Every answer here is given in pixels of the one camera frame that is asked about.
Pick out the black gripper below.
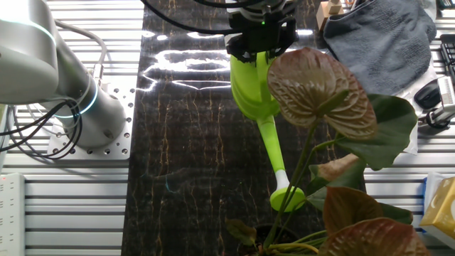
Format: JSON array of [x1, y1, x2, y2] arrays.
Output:
[[224, 12, 299, 68]]

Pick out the green plastic watering can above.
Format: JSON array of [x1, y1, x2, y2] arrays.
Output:
[[229, 50, 306, 213]]

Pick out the anthurium plant with broad leaves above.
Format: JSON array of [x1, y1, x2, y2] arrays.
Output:
[[224, 46, 433, 256]]

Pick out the wooden block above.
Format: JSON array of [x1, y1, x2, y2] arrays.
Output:
[[315, 0, 345, 31]]

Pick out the grey towel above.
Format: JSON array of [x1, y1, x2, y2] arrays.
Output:
[[323, 0, 437, 95]]

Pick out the black computer mouse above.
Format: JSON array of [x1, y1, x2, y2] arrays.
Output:
[[414, 78, 441, 110]]

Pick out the black keyboard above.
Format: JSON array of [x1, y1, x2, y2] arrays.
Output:
[[439, 33, 455, 82]]

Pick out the yellow tissue box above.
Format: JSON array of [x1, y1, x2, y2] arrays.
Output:
[[419, 176, 455, 240]]

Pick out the white power strip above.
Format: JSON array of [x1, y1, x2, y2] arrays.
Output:
[[0, 173, 26, 256]]

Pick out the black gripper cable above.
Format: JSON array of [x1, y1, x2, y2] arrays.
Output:
[[140, 0, 250, 36]]

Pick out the grey robot cable with connector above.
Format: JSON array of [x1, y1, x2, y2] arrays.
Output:
[[55, 19, 108, 86]]

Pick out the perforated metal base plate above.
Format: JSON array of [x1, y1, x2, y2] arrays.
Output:
[[47, 83, 136, 161]]

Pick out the black cable bundle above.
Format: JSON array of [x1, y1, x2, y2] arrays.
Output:
[[0, 99, 83, 161]]

